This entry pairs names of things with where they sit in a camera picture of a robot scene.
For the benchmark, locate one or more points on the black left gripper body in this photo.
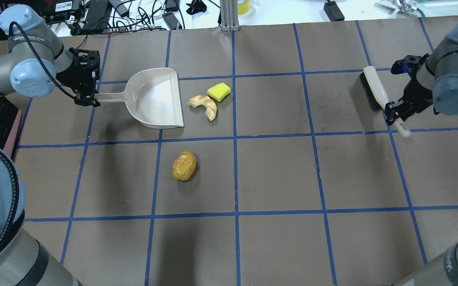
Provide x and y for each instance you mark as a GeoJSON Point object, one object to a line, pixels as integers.
{"type": "Point", "coordinates": [71, 74]}

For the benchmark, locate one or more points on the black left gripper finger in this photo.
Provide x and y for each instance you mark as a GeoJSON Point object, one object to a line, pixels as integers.
{"type": "Point", "coordinates": [91, 101]}

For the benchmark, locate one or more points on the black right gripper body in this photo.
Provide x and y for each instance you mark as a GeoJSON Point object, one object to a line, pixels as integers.
{"type": "Point", "coordinates": [419, 94]}

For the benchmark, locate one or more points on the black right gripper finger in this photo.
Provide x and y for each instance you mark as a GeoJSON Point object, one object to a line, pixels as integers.
{"type": "Point", "coordinates": [392, 118]}

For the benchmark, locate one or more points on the beige hand brush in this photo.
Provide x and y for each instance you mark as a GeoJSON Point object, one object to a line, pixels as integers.
{"type": "Point", "coordinates": [378, 98]}

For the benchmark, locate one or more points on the beige dustpan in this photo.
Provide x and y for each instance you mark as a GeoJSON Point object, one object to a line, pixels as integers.
{"type": "Point", "coordinates": [152, 97]}

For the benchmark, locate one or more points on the yellow potato toy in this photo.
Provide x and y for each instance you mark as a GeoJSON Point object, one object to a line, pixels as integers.
{"type": "Point", "coordinates": [184, 166]}

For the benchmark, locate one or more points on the croissant toy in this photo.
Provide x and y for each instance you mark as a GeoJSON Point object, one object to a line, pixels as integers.
{"type": "Point", "coordinates": [211, 107]}

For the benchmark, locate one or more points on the yellow sponge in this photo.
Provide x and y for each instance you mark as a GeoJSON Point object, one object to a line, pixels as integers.
{"type": "Point", "coordinates": [219, 91]}

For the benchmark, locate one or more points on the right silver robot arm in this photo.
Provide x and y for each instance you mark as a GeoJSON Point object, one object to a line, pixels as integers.
{"type": "Point", "coordinates": [444, 63]}

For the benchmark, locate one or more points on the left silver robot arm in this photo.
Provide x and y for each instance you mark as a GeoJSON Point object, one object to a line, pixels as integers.
{"type": "Point", "coordinates": [37, 61]}

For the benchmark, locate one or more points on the white clamp tool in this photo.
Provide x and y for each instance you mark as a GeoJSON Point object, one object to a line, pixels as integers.
{"type": "Point", "coordinates": [407, 8]}

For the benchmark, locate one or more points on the black power adapter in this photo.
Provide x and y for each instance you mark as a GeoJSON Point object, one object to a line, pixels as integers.
{"type": "Point", "coordinates": [332, 11]}

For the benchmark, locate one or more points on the yellow tape roll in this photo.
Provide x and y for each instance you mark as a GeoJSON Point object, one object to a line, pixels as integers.
{"type": "Point", "coordinates": [243, 6]}

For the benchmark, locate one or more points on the aluminium frame post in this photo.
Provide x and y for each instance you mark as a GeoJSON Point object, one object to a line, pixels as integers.
{"type": "Point", "coordinates": [229, 15]}

